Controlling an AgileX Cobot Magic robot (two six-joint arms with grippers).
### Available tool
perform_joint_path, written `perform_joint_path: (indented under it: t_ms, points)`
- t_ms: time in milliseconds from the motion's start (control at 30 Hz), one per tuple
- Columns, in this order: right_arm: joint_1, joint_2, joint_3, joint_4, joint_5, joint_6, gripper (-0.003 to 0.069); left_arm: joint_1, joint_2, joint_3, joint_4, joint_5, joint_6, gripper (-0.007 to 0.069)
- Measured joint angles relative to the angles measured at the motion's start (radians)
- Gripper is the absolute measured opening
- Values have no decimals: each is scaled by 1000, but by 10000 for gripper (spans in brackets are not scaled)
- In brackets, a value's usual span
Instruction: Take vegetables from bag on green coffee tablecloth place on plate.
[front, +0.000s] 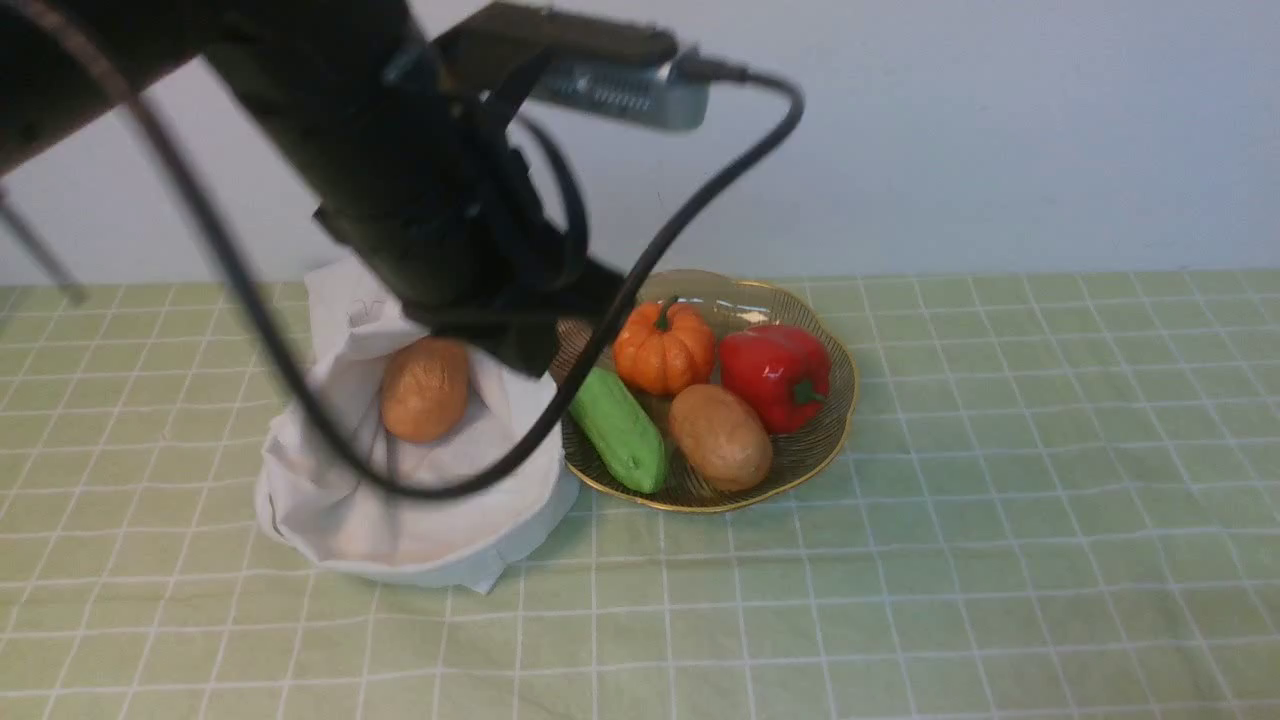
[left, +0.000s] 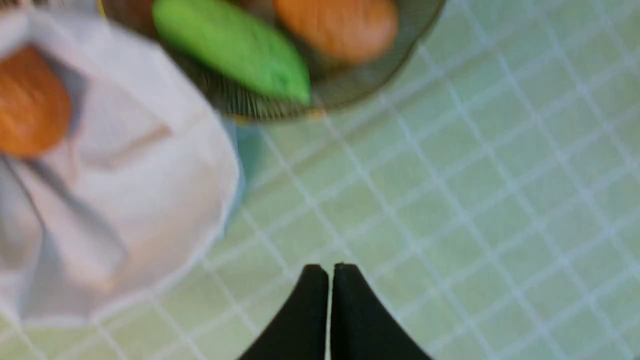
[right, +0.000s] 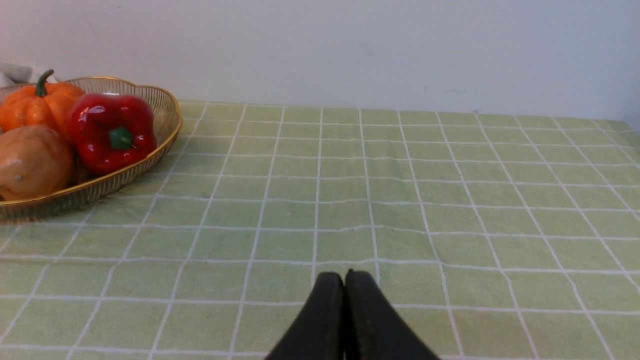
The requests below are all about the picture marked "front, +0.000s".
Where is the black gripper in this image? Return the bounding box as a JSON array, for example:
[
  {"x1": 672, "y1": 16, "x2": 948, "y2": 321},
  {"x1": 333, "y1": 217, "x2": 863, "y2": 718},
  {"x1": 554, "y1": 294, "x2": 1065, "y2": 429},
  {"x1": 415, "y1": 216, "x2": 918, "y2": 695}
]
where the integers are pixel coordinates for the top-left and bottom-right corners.
[{"x1": 205, "y1": 1, "x2": 625, "y2": 377}]

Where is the green ridged gourd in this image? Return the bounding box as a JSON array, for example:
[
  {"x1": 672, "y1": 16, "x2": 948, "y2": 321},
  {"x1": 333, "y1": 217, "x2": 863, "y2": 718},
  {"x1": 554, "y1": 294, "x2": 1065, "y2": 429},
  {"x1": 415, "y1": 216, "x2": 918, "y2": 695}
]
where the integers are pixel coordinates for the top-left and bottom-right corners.
[{"x1": 570, "y1": 366, "x2": 668, "y2": 495}]

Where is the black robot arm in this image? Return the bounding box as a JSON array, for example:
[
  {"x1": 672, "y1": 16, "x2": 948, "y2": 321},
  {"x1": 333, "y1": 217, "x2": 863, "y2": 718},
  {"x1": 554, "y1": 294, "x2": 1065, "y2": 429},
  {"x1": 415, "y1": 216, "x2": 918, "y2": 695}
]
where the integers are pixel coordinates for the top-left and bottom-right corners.
[{"x1": 3, "y1": 1, "x2": 636, "y2": 375}]

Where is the brown potato in bag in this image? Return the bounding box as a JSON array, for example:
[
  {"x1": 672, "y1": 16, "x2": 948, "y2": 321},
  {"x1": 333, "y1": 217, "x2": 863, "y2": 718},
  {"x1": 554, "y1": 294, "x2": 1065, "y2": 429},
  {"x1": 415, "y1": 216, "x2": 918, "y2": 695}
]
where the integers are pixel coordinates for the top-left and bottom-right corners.
[{"x1": 380, "y1": 337, "x2": 470, "y2": 445}]

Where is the white cloth bag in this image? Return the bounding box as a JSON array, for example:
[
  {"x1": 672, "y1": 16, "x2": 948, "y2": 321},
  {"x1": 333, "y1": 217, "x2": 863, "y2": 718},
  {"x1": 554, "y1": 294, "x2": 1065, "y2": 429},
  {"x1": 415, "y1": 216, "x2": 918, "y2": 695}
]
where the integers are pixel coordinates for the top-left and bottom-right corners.
[{"x1": 255, "y1": 258, "x2": 581, "y2": 594}]

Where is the small orange pumpkin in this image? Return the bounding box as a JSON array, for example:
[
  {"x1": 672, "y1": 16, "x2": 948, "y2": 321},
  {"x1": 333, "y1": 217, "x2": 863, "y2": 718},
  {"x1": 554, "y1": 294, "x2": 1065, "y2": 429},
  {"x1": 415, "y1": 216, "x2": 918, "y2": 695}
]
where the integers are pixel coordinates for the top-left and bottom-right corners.
[{"x1": 612, "y1": 296, "x2": 716, "y2": 397}]

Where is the amber glass plate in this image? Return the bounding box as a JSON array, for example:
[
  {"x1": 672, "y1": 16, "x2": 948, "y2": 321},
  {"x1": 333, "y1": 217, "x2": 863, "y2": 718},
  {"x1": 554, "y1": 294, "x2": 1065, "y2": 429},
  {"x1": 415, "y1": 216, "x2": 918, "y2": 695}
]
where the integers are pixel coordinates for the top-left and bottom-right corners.
[{"x1": 562, "y1": 269, "x2": 861, "y2": 514}]

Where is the brown potato on plate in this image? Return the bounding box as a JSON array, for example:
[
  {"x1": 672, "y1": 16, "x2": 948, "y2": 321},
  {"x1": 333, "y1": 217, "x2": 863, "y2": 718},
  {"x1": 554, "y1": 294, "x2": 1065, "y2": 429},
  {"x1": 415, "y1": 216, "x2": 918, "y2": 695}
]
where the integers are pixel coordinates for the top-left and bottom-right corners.
[{"x1": 668, "y1": 384, "x2": 773, "y2": 493}]

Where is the red bell pepper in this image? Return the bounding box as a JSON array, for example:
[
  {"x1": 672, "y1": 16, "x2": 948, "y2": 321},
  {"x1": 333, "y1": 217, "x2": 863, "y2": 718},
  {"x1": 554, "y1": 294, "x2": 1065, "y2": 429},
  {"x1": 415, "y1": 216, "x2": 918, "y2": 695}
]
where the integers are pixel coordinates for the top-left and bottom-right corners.
[{"x1": 718, "y1": 324, "x2": 831, "y2": 436}]

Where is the green checkered tablecloth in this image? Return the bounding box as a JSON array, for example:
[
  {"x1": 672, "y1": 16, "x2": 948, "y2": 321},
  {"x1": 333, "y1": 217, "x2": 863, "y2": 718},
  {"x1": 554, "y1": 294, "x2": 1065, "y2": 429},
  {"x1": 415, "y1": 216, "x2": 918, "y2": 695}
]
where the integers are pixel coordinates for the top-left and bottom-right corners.
[{"x1": 1, "y1": 269, "x2": 1279, "y2": 719}]

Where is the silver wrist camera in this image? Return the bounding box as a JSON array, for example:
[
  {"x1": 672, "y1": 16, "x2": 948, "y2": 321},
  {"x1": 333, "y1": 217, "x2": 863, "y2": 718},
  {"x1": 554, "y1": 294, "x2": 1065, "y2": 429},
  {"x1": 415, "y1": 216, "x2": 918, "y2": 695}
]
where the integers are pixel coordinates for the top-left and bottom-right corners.
[{"x1": 433, "y1": 1, "x2": 710, "y2": 133}]

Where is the black camera cable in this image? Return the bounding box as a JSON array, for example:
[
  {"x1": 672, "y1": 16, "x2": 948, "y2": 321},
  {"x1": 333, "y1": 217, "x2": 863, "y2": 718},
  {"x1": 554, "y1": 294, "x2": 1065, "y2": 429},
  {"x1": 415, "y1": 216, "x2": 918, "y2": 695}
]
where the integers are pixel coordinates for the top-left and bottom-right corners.
[{"x1": 0, "y1": 0, "x2": 806, "y2": 502}]

